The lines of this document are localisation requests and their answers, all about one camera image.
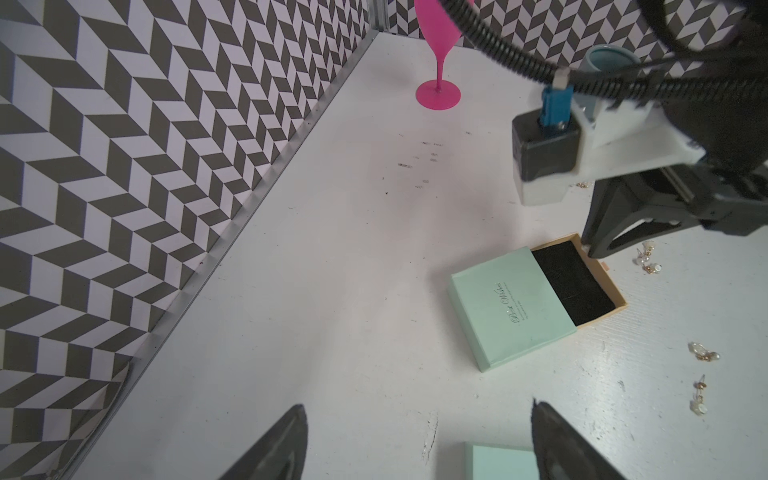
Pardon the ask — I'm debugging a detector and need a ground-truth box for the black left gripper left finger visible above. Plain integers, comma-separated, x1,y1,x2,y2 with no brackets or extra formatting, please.
220,404,308,480

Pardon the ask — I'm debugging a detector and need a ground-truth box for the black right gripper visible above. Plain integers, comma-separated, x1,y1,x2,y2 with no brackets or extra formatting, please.
582,1,767,259

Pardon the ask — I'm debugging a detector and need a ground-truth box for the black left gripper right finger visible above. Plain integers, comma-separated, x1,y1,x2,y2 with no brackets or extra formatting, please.
531,399,625,480

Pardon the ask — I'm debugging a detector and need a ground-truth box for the gold pearl earring pair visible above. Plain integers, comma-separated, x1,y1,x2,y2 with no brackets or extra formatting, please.
633,240,662,274

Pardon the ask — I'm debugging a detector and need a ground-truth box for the mint green drawer jewelry box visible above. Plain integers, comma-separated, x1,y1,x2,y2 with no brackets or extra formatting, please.
448,234,628,372

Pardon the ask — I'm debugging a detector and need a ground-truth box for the mint green middle jewelry box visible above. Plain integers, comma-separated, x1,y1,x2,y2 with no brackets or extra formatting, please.
465,443,540,480

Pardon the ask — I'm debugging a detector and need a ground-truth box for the pink plastic goblet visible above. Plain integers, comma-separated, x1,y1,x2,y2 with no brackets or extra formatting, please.
414,0,461,111

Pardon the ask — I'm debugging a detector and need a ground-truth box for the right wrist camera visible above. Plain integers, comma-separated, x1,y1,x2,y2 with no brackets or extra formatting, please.
511,83,707,207

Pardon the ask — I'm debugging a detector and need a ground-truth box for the black corrugated right cable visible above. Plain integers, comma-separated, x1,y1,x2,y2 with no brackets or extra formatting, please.
437,0,768,103

